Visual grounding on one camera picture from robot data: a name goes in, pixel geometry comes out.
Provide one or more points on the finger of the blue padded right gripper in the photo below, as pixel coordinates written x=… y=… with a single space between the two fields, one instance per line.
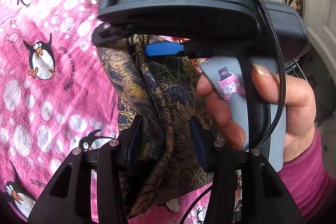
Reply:
x=164 y=49

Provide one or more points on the magenta sleeve forearm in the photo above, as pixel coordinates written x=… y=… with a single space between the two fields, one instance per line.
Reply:
x=309 y=183

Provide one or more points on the pink penguin blanket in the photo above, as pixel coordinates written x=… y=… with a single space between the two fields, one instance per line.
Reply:
x=56 y=96

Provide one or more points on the dark floral patterned garment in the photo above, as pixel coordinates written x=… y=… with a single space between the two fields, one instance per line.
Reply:
x=163 y=91

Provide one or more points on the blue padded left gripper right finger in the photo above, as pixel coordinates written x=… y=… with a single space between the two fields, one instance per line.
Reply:
x=266 y=199

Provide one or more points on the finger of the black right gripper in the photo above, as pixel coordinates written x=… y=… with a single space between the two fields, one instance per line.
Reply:
x=106 y=33

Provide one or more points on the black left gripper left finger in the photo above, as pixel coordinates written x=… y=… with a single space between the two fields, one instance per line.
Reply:
x=67 y=196

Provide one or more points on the person's right hand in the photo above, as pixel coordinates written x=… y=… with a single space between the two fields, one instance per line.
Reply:
x=300 y=110

